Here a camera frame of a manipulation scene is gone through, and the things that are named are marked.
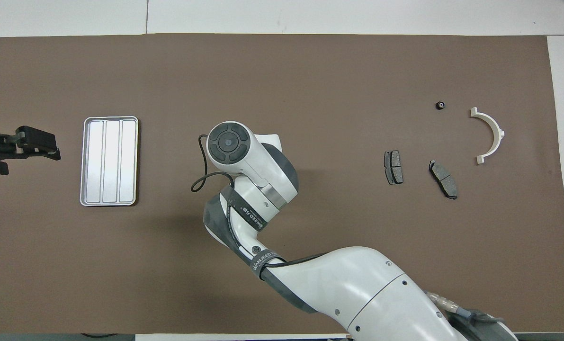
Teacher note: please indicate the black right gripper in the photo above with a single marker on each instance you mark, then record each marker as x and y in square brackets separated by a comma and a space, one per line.
[483, 321]

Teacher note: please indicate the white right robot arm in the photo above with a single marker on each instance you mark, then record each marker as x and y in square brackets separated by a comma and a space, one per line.
[357, 284]

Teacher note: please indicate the silver metal tray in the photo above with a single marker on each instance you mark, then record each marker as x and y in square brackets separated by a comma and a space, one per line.
[109, 161]

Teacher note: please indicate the dark grey brake pad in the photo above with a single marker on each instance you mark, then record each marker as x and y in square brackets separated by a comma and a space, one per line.
[394, 166]
[443, 179]

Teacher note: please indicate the brown table mat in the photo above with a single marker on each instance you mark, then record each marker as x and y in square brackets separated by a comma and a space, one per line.
[334, 71]

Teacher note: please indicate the white curved plastic bracket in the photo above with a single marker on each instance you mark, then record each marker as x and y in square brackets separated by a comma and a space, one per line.
[495, 130]

